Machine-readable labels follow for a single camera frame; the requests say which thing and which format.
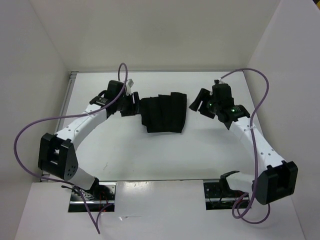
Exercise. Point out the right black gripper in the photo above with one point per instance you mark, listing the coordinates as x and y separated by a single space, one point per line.
204 95

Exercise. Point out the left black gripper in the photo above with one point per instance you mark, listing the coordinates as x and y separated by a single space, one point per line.
134 108

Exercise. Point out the black pleated skirt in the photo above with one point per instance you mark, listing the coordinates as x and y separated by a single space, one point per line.
164 113

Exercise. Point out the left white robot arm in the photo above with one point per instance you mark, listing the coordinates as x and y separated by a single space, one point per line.
57 152

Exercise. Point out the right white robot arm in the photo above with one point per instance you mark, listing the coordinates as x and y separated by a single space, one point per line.
274 178

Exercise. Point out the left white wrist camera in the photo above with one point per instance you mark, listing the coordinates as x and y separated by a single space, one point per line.
128 87

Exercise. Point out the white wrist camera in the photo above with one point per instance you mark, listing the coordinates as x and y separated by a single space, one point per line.
220 81
128 87

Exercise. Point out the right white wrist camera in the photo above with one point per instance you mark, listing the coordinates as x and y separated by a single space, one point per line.
220 81

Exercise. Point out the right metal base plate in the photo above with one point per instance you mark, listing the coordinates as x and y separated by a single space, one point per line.
216 199

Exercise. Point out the metal base plate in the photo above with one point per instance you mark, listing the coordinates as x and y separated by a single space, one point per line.
102 200
216 199

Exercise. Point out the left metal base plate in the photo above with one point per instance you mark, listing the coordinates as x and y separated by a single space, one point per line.
102 200

